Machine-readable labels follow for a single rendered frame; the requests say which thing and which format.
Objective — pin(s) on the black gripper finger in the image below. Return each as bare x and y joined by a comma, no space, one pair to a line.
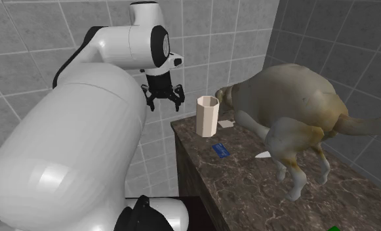
150,99
178,97

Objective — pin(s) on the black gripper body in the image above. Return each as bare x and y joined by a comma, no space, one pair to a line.
161,84

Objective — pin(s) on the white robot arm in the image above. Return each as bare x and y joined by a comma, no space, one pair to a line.
68,134

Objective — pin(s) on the beige faceted cup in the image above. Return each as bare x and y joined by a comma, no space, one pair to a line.
207,116

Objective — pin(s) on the small beige card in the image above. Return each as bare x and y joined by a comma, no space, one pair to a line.
226,123

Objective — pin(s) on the blue card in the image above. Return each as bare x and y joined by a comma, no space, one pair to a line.
220,150

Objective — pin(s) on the flat white piece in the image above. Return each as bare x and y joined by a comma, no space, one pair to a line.
264,155

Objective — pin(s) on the tan dog figure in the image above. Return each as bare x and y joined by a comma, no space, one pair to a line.
292,102

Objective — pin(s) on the brown marble counter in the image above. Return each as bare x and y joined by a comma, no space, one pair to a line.
247,192

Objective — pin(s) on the small green thing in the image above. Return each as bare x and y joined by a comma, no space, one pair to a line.
334,228

